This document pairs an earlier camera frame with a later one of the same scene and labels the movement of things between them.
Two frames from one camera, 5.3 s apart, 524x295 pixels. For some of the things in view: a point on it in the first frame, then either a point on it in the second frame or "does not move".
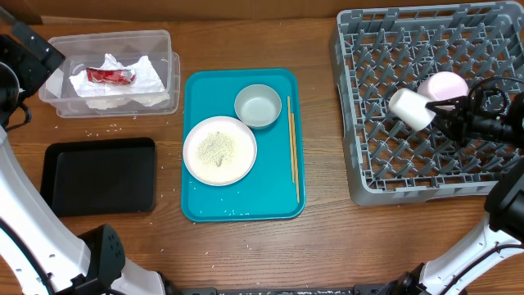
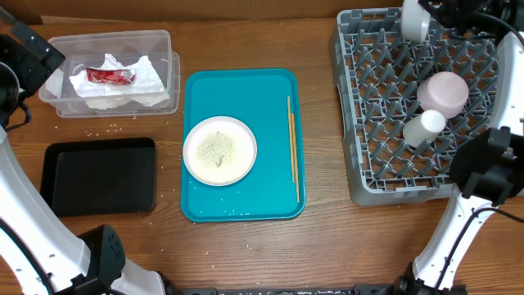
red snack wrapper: [110, 76] does not move
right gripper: [455, 124] → [442, 11]
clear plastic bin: [123, 74] does not move
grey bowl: [258, 106] → [414, 21]
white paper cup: [408, 108] → [423, 127]
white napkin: [146, 88] does not move
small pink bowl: [442, 85] does not move
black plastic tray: [100, 177] does not move
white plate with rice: [219, 151] does not move
